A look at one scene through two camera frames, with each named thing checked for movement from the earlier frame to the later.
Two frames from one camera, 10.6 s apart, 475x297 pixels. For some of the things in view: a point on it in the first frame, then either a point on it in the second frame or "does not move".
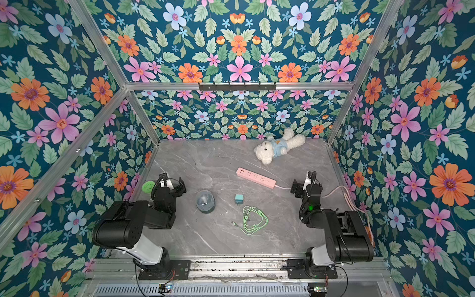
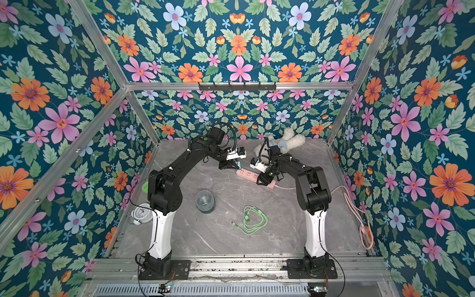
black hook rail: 237,87 does not move
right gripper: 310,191 -> 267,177
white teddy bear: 267,150 does not move
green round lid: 147,186 does not move
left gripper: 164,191 -> 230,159
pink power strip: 255,177 does not move
